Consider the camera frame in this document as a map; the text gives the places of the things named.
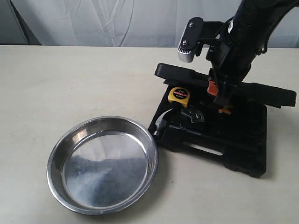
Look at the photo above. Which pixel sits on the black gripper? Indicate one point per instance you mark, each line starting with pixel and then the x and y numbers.
pixel 230 63

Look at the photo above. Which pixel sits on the round steel bowl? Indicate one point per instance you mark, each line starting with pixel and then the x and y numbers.
pixel 102 165

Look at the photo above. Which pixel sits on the yellow handled pliers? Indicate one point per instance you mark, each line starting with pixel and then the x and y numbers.
pixel 225 110

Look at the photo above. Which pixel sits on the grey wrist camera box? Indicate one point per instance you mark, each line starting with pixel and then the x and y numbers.
pixel 189 39

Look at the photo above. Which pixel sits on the black plastic tool case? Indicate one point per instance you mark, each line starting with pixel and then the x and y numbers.
pixel 239 140

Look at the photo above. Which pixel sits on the claw hammer black handle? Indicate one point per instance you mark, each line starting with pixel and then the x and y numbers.
pixel 161 121

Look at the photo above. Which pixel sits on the yellow tape measure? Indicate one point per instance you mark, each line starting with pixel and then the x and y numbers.
pixel 179 95

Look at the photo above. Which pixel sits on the adjustable steel wrench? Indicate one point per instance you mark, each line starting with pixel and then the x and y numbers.
pixel 194 115

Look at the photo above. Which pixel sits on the white backdrop curtain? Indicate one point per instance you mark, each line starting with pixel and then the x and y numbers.
pixel 117 23

